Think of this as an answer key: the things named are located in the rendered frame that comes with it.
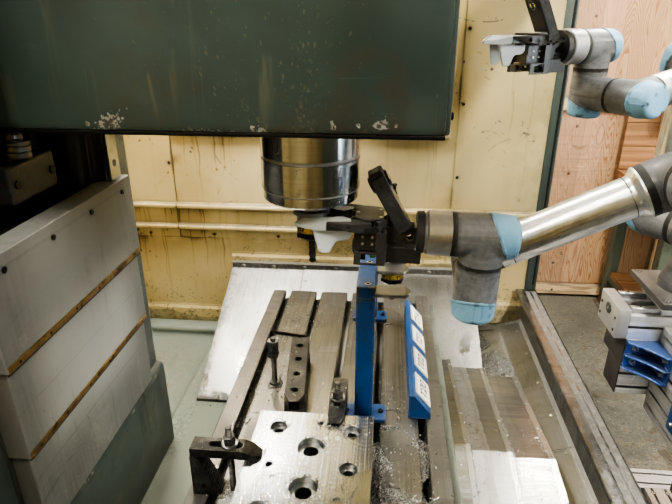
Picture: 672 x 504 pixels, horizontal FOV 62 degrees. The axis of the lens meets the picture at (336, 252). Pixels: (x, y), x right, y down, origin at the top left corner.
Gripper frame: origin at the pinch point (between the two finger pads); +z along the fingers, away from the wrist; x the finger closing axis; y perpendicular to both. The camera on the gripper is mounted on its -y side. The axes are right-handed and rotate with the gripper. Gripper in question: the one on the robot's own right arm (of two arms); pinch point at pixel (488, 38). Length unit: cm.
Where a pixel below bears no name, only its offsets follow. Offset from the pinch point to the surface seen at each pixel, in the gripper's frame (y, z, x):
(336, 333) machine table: 78, 22, 27
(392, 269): 47, 21, -2
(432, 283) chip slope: 85, -28, 53
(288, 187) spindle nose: 19, 51, -21
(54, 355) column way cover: 49, 89, -4
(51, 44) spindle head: -1, 80, -10
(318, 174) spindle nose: 17, 48, -23
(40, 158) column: 18, 86, 11
